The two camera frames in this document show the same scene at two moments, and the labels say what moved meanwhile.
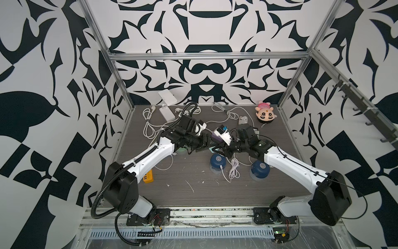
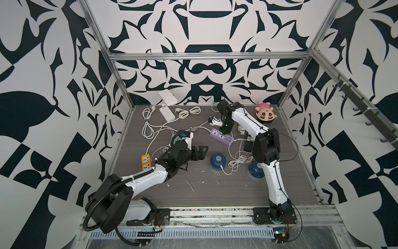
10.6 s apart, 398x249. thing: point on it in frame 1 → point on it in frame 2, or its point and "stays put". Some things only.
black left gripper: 204,143 → 200,154
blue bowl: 259,170 stays put
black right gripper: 224,148 → 225,130
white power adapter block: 169,100 stays put
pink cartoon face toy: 265,112 stays put
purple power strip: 223,135 stays put
